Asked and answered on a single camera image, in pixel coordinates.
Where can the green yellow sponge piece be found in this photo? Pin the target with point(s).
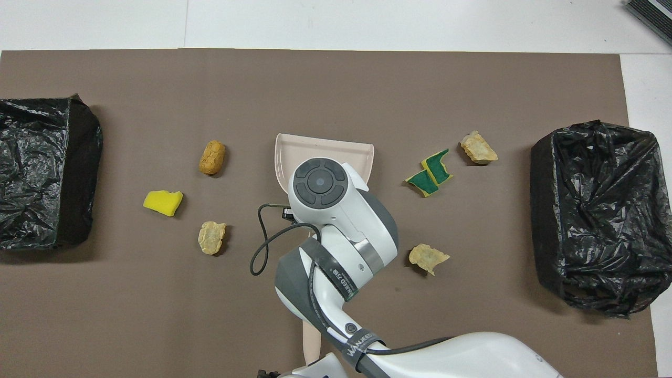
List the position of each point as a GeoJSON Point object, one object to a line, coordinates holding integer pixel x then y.
{"type": "Point", "coordinates": [438, 167]}
{"type": "Point", "coordinates": [422, 182]}

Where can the beige hand brush black bristles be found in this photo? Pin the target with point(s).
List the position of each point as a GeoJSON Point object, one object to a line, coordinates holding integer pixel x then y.
{"type": "Point", "coordinates": [312, 341]}

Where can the bin with black bag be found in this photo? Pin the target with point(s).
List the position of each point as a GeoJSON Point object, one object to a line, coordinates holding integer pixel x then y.
{"type": "Point", "coordinates": [37, 173]}
{"type": "Point", "coordinates": [604, 210]}

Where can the grey ribbed device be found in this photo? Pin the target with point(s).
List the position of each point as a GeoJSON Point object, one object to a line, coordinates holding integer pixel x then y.
{"type": "Point", "coordinates": [653, 13]}

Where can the beige plastic dustpan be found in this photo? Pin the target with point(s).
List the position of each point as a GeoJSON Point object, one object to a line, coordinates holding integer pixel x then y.
{"type": "Point", "coordinates": [325, 147]}

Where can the orange brown sponge piece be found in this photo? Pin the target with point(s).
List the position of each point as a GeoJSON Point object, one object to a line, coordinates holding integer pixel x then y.
{"type": "Point", "coordinates": [212, 157]}

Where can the pale yellow sponge scrap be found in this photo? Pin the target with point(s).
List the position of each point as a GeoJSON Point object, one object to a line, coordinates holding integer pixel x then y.
{"type": "Point", "coordinates": [428, 257]}
{"type": "Point", "coordinates": [479, 148]}
{"type": "Point", "coordinates": [211, 238]}

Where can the brown table mat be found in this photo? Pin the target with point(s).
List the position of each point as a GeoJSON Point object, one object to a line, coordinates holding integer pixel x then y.
{"type": "Point", "coordinates": [157, 315]}

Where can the bright yellow sponge piece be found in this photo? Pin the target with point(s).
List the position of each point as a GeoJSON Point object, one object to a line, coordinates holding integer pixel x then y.
{"type": "Point", "coordinates": [163, 202]}

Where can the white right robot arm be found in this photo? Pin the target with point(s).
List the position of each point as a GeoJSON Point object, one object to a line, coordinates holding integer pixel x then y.
{"type": "Point", "coordinates": [341, 231]}

